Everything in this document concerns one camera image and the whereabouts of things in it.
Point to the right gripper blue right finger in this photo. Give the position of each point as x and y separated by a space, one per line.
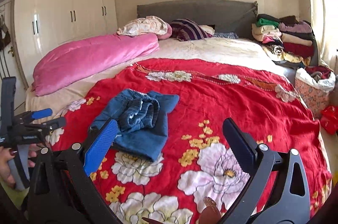
242 144

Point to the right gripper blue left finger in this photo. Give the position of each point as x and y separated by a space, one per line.
97 144

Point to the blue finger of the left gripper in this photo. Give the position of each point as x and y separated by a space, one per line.
41 114
54 124

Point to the blue denim pants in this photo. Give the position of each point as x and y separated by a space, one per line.
142 121

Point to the green sleeve forearm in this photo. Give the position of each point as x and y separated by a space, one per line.
17 197

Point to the person's left hand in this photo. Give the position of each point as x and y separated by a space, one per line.
8 154

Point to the person's right hand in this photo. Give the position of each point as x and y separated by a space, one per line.
210 214

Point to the cream bed sheet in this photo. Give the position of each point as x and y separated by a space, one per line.
234 52

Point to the white door with hangings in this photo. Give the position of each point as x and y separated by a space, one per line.
10 64

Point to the pink quilt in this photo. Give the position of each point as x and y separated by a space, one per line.
77 60

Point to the red floral bedspread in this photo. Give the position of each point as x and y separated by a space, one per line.
197 161

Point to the red plastic bag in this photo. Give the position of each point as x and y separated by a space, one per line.
329 119

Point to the floral laundry basket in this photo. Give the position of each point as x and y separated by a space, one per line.
314 85

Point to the cream wardrobe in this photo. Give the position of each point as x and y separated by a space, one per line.
42 25

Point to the stack of folded clothes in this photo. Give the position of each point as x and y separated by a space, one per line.
286 41

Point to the cream floral pillow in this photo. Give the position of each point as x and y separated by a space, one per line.
142 26

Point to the grey headboard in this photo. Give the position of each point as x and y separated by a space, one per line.
223 15

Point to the purple striped pillow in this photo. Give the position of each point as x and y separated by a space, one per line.
187 30

